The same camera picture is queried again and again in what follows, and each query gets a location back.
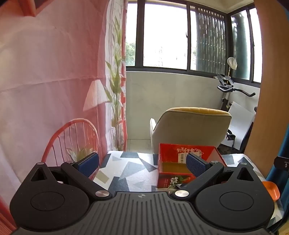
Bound pink printed backdrop cloth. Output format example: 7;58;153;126
0;0;128;233

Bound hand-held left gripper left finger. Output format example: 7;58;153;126
21;152;113;200

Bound white cap on stand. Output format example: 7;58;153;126
227;57;238;78

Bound white board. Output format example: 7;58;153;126
228;102;255;151

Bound black framed window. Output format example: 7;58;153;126
125;0;263;85

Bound black exercise bike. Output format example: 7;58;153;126
213;73;258;150

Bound geometric patterned tablecloth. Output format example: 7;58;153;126
92;151;285;227

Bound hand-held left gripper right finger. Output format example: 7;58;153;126
173;152;263;200

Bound orange plastic dish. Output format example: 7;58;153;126
262;181;280;200

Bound beige armchair with yellow cushion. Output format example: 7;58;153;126
150;107;232;154

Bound red printed cardboard box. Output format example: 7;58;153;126
157;143;227;189

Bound wooden panel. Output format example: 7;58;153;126
245;0;289;179

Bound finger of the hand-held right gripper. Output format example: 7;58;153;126
274;156;289;169

